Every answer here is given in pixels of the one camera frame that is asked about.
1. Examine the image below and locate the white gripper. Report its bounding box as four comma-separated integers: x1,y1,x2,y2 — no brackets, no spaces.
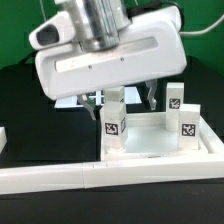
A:
29,4,187,120

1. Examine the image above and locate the white square table top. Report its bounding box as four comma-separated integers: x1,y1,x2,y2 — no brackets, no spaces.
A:
101,112,224,161

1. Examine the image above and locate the white plate with fiducial tags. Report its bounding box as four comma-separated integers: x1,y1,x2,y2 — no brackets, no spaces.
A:
55,87,141,109

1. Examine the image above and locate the white L-shaped obstacle fence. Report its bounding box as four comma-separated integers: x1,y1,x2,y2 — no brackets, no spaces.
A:
0,126,224,196

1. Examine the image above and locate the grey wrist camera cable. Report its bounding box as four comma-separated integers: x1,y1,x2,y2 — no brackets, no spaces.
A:
128,0,224,37

